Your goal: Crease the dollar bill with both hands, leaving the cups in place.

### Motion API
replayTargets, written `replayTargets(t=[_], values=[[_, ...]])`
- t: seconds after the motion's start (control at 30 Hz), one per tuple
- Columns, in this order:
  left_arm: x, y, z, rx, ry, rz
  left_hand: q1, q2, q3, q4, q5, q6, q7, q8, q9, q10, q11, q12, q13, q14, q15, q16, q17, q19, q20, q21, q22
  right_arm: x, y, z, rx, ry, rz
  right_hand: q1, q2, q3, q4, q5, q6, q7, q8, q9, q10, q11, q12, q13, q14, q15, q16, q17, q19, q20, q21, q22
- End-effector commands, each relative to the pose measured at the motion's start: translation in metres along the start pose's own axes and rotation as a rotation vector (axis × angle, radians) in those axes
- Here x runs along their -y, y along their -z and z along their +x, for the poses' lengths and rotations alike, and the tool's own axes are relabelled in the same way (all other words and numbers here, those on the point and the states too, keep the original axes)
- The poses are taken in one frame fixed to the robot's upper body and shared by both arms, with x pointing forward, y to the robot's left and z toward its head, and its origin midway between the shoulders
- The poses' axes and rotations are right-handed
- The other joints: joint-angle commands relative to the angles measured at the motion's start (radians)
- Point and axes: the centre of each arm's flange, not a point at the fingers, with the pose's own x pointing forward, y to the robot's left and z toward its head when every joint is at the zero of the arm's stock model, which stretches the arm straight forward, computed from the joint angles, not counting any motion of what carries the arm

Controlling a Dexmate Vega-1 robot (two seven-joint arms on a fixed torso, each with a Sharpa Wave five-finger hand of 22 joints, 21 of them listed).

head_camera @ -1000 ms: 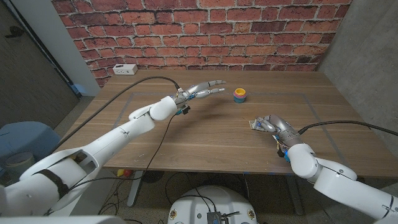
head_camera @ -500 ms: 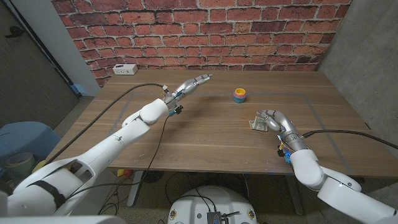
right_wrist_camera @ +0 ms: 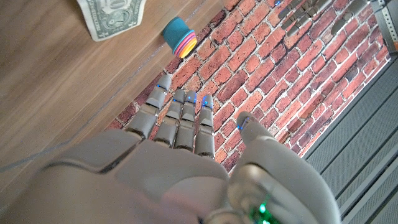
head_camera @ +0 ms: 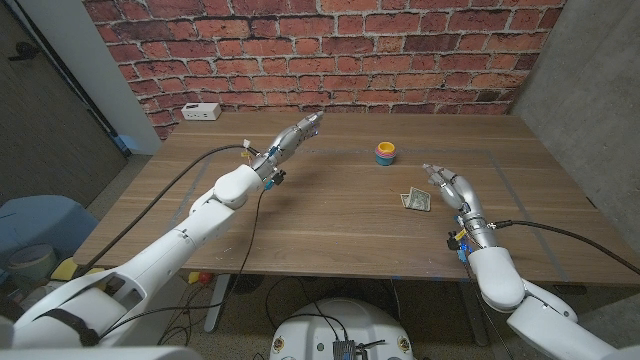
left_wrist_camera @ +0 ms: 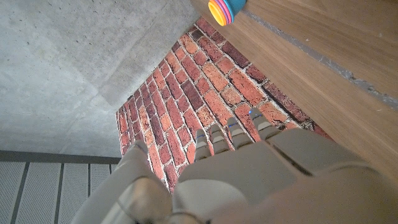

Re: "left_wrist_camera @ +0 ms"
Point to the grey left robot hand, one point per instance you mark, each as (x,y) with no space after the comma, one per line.
(264,174)

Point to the pink plastic cup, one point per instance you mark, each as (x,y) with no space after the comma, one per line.
(226,12)

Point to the yellow plastic cup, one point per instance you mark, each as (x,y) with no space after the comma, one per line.
(216,11)

